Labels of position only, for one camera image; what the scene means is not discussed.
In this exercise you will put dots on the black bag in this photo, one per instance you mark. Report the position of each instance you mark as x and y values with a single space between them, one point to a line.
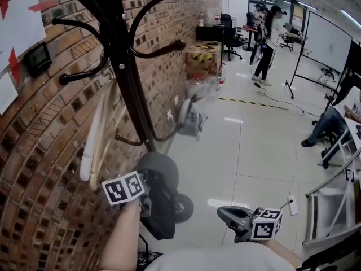
163 174

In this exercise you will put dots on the black case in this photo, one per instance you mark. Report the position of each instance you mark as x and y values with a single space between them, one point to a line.
208 33

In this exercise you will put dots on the white metal shelf rack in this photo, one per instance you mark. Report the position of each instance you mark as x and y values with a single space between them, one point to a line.
332 207

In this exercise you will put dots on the white rolling whiteboard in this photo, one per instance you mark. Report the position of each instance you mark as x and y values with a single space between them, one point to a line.
327 41

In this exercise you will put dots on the black wall device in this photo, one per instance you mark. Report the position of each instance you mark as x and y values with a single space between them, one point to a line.
37 59

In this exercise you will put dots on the black monitor screen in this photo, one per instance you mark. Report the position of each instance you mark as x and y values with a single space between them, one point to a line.
352 66

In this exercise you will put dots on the black office chair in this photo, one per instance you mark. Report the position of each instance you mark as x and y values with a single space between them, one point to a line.
229 35
287 38

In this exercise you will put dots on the white power strip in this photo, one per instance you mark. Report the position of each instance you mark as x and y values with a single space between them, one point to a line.
293 205

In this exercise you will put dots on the person's grey shirt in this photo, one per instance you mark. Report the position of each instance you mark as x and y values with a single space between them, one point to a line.
220 257

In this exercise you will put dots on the white long shoehorn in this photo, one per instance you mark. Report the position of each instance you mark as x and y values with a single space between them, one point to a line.
90 143

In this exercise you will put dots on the small white paper sheet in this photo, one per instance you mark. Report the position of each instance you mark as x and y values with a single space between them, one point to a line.
5 93

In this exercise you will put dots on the person's right forearm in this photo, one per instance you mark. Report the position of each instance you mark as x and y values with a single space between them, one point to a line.
282 251

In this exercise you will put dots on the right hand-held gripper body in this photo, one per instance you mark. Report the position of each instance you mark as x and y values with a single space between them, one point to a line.
265 224

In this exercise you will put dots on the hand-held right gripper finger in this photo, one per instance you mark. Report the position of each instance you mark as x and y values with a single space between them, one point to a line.
235 208
234 221

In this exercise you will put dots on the large white paper sheet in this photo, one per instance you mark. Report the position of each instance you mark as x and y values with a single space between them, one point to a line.
19 24

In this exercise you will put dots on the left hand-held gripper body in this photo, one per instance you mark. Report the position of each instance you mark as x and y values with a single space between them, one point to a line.
121 189

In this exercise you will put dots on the black coat rack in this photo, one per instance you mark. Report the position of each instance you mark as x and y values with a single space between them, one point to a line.
124 75

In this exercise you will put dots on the small clear water bottle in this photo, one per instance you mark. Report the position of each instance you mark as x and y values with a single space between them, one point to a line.
222 76

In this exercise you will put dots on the beige hanging loop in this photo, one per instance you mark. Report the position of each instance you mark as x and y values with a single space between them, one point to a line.
108 140

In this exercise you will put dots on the white wall socket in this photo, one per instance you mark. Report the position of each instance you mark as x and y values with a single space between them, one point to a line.
176 100

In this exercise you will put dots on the person's left forearm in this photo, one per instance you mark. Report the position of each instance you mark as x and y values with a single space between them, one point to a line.
121 236

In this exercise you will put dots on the taped cardboard box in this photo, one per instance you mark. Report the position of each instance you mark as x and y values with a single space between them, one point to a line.
203 61

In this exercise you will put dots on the black standing desk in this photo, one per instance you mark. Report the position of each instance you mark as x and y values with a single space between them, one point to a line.
249 32

